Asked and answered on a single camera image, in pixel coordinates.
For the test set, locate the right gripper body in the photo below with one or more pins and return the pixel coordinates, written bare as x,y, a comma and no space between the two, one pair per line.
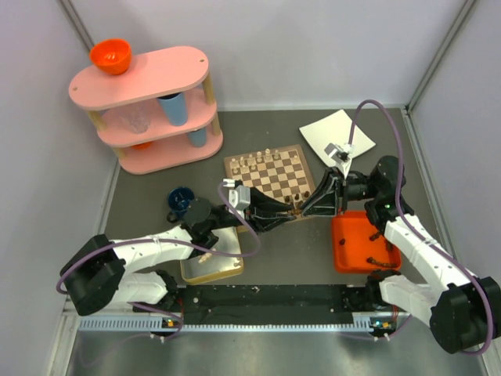
340,190

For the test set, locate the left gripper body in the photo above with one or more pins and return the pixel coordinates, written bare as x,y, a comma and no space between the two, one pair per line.
250,214

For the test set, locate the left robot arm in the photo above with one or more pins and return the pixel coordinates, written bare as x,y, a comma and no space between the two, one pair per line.
106,272

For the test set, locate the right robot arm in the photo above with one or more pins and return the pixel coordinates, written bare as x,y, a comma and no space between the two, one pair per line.
461,310

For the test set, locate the wooden chess board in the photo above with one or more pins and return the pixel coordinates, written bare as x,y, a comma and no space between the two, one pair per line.
277,178

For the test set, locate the orange plastic tray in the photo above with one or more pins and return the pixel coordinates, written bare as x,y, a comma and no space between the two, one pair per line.
358,247

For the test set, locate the white square plate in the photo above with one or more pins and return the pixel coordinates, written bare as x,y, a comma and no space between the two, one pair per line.
335,129

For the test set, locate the light piece lying in tin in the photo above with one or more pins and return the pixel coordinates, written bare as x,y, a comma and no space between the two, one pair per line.
204,258

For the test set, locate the square metal tin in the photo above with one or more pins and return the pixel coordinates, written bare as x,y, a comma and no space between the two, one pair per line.
217,267

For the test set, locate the small blue cup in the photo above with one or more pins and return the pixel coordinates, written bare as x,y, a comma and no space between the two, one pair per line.
198,138

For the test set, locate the orange bowl under shelf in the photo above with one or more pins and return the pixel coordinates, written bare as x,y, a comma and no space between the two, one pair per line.
142,146

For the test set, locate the tall blue cup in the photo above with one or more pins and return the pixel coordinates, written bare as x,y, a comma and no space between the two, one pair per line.
174,107

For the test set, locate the pink three-tier shelf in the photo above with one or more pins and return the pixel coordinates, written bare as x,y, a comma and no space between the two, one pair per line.
160,113

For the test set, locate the clear drinking glass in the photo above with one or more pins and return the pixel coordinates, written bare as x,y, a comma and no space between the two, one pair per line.
135,117

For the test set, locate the orange bowl on shelf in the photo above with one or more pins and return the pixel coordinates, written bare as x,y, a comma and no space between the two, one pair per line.
112,56

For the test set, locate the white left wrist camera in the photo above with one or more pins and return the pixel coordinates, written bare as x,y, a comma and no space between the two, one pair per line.
239,195

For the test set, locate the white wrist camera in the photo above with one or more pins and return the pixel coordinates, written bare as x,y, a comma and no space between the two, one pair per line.
339,157
239,195

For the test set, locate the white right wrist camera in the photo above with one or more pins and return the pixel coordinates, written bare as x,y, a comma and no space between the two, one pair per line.
339,157

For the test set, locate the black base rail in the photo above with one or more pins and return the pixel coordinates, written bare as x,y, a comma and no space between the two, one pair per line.
274,304

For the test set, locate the white cable duct strip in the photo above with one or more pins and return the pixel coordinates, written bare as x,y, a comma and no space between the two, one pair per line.
355,324

